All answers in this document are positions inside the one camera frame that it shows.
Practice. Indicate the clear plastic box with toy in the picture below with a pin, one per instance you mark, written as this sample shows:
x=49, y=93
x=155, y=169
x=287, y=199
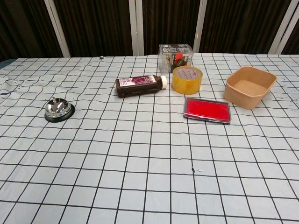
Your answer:
x=175, y=58

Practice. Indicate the yellow packing tape roll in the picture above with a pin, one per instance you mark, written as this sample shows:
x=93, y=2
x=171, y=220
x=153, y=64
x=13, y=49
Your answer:
x=187, y=81

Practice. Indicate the brown paper bowl container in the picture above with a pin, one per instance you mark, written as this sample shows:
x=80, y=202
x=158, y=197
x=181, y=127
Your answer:
x=248, y=89

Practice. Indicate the red ink stamp pad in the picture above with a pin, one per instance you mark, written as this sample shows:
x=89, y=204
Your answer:
x=208, y=110

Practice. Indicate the dark grape juice bottle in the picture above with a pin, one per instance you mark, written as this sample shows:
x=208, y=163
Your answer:
x=137, y=86

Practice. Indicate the dark curtain backdrop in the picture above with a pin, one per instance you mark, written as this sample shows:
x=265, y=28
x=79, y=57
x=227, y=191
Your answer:
x=98, y=25

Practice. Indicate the silver desk bell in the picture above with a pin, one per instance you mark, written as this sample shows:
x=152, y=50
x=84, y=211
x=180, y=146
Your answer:
x=57, y=109

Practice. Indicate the white black grid tablecloth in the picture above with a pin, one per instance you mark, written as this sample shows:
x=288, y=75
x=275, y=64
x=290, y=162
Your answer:
x=149, y=163

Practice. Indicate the white partition frame post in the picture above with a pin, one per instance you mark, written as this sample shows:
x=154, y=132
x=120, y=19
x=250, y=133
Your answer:
x=199, y=25
x=136, y=28
x=283, y=28
x=57, y=28

